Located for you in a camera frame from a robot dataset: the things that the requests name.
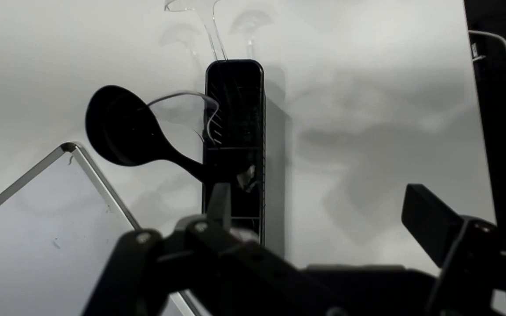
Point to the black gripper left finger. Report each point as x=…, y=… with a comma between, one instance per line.
x=229, y=276

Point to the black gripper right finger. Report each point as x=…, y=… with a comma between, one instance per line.
x=463, y=248

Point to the black plastic spoon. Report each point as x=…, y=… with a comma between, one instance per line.
x=125, y=130

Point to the black cutlery holder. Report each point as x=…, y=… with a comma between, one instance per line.
x=245, y=153

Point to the small whiteboard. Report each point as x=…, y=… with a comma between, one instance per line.
x=59, y=225

